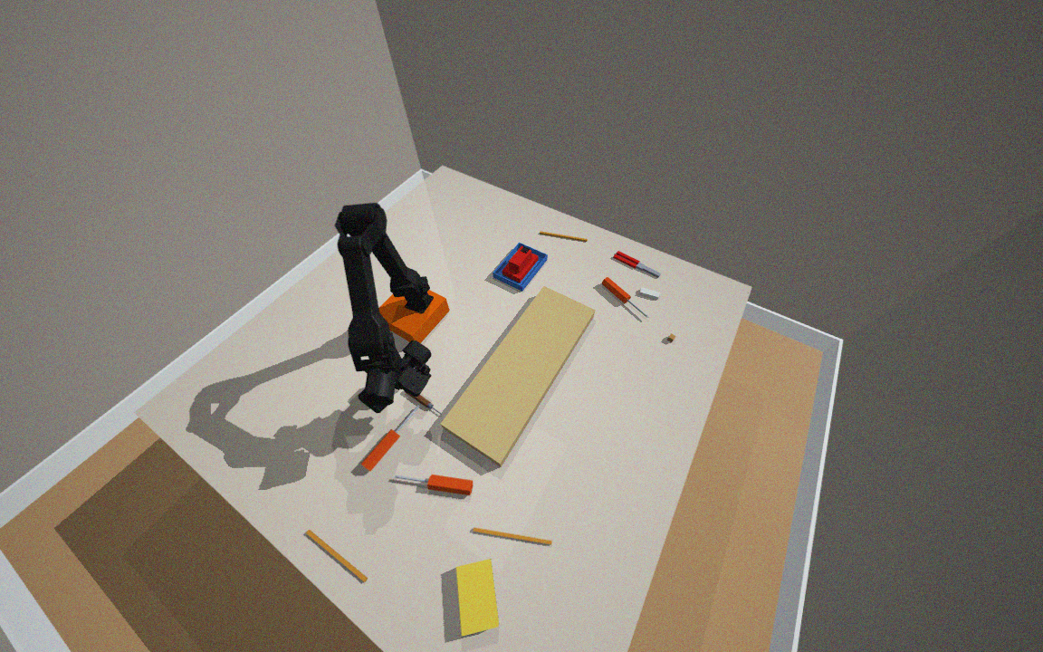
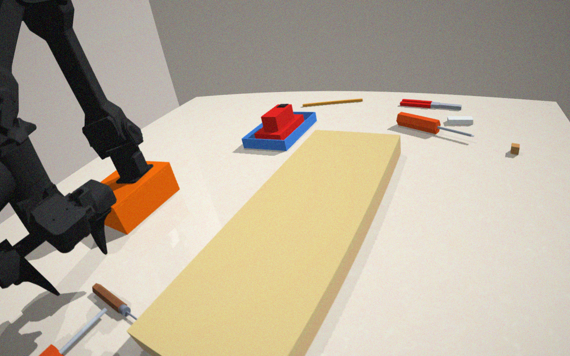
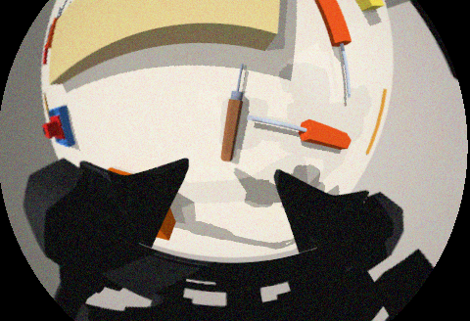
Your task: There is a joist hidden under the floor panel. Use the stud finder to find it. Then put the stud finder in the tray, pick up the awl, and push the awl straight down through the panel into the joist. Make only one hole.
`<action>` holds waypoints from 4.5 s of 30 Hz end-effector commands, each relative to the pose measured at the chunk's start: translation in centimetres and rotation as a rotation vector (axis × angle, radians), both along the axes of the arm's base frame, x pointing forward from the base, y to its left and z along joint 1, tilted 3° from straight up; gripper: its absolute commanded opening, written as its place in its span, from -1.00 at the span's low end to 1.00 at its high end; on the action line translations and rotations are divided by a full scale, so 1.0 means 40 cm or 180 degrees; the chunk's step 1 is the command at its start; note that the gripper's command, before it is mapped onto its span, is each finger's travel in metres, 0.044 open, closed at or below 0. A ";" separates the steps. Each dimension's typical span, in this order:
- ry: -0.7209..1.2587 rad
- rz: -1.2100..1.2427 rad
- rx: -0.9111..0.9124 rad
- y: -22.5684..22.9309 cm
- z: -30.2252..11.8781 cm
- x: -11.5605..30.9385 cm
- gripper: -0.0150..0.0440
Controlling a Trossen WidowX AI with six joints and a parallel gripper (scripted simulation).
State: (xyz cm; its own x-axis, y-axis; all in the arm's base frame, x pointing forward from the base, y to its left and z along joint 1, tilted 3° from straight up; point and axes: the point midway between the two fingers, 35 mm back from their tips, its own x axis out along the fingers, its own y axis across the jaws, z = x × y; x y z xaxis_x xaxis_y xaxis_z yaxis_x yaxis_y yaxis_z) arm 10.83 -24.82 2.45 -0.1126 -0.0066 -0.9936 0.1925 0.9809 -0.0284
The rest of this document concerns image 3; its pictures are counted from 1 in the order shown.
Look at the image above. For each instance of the orange-handled awl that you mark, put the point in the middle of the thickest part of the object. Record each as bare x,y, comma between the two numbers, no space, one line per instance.
331,13
49,45
314,132

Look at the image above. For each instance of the brown-handled awl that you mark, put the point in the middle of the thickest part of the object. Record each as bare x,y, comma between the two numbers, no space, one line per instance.
231,124

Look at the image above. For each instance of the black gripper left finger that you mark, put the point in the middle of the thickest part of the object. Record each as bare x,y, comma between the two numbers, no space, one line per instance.
144,197

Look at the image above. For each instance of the blue shallow tray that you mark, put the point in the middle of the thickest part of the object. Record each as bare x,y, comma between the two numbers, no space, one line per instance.
65,119

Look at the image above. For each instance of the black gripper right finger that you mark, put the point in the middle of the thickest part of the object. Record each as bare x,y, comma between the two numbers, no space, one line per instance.
311,211

